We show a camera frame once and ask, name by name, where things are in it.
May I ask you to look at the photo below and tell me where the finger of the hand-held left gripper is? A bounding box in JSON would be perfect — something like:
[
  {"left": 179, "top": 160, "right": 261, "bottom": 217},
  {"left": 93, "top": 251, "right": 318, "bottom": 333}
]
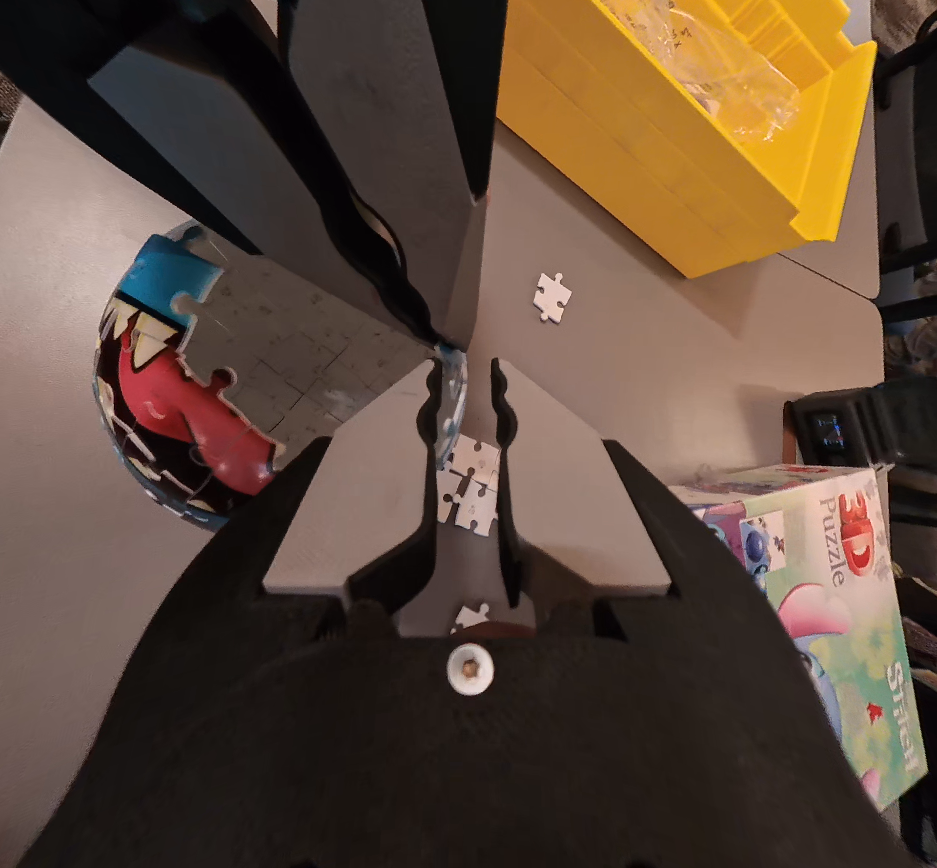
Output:
[
  {"left": 287, "top": 0, "right": 489, "bottom": 354},
  {"left": 88, "top": 39, "right": 442, "bottom": 347}
]

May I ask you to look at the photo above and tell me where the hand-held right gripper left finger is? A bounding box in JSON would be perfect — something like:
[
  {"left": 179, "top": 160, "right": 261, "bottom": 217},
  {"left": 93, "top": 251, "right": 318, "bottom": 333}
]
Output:
[{"left": 262, "top": 357, "right": 446, "bottom": 619}]

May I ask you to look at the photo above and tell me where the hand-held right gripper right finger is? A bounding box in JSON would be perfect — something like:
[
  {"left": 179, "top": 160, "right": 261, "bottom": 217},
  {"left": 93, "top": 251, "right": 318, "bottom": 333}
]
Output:
[{"left": 490, "top": 357, "right": 672, "bottom": 611}]

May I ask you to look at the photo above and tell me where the blue puzzle ball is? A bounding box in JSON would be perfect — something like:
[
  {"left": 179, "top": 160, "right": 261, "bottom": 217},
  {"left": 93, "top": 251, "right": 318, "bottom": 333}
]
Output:
[{"left": 93, "top": 220, "right": 469, "bottom": 534}]

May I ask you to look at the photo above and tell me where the cartoon printed puzzle box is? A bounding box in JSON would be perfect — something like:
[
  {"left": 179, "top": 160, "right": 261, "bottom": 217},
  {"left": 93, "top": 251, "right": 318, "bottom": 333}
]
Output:
[{"left": 670, "top": 464, "right": 931, "bottom": 812}]

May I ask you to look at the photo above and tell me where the yellow plastic bin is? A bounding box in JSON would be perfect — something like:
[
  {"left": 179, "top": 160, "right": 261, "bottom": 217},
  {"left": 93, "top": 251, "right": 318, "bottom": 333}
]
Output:
[{"left": 496, "top": 0, "right": 878, "bottom": 279}]

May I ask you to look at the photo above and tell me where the black device with small screen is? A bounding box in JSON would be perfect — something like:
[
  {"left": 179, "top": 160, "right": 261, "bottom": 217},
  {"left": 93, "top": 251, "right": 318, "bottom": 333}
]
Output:
[{"left": 783, "top": 379, "right": 937, "bottom": 475}]

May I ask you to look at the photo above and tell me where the clear plastic bag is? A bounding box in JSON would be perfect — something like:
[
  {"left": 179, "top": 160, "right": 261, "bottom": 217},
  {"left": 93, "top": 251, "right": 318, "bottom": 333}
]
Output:
[{"left": 564, "top": 0, "right": 802, "bottom": 144}]

